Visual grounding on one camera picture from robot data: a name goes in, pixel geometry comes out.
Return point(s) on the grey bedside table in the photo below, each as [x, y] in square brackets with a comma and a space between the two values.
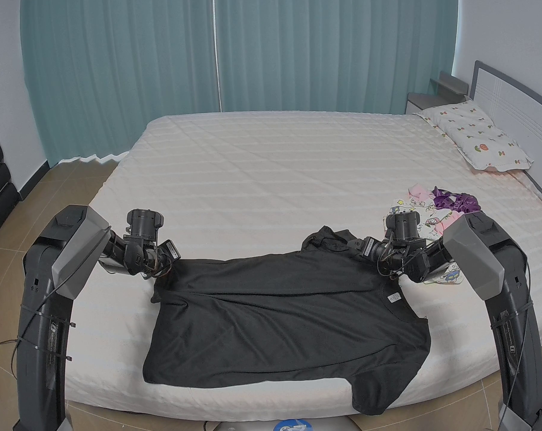
[426, 101]

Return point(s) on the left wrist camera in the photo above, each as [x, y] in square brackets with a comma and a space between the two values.
[145, 227]

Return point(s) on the white printed pyjama top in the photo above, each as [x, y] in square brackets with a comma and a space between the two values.
[428, 222]

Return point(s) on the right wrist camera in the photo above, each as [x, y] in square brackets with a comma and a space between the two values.
[403, 227]

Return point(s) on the purple garment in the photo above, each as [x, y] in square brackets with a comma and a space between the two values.
[459, 202]

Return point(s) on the bed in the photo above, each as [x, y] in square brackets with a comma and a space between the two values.
[275, 164]

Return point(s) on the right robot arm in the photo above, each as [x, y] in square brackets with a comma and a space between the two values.
[504, 285]

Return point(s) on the white printed pillow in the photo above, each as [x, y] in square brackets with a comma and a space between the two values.
[477, 135]

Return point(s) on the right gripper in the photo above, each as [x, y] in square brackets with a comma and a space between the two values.
[369, 248]

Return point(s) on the black T-shirt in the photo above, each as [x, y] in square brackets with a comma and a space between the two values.
[275, 312]

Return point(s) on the blue-green curtain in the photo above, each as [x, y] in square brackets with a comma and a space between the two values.
[118, 61]
[334, 38]

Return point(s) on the pink garment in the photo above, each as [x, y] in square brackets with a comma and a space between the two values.
[421, 193]

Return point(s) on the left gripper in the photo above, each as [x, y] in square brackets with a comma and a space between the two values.
[168, 254]

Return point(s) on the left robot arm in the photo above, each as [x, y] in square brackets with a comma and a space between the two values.
[46, 308]

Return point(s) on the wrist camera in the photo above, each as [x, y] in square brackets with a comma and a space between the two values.
[403, 227]
[145, 227]

